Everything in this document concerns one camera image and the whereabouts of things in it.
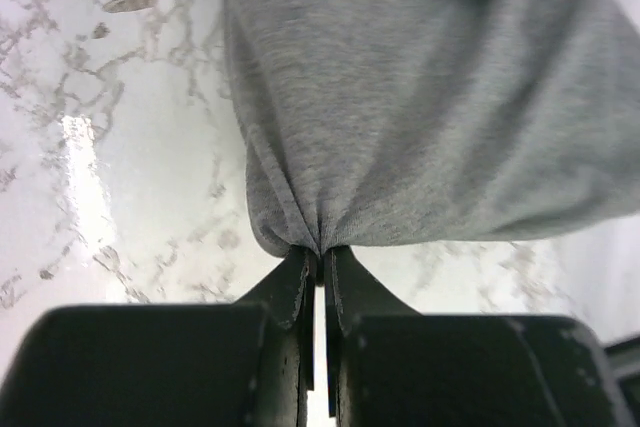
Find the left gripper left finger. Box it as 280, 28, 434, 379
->
1, 248, 317, 427

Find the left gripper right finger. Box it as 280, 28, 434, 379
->
322, 247, 630, 426

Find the grey t shirt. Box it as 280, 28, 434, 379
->
221, 0, 639, 256

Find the aluminium extrusion rail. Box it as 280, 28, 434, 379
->
605, 336, 640, 402

